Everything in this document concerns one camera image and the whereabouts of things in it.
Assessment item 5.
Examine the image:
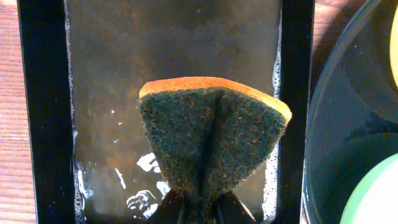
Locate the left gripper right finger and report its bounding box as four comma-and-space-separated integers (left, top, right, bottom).
214, 191, 257, 224

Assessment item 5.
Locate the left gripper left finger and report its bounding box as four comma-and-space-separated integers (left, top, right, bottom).
147, 189, 185, 224

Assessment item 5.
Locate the green orange scrubbing sponge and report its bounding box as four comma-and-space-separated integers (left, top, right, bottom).
139, 77, 292, 219

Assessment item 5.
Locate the light green plate front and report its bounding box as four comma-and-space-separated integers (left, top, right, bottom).
340, 154, 397, 224

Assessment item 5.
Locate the black round serving tray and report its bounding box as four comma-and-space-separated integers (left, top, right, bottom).
302, 0, 397, 224

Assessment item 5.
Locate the black rectangular water tray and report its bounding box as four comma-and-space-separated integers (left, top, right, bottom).
17, 0, 315, 223

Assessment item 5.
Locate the yellow dirty plate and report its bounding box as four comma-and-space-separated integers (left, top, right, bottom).
389, 11, 398, 85

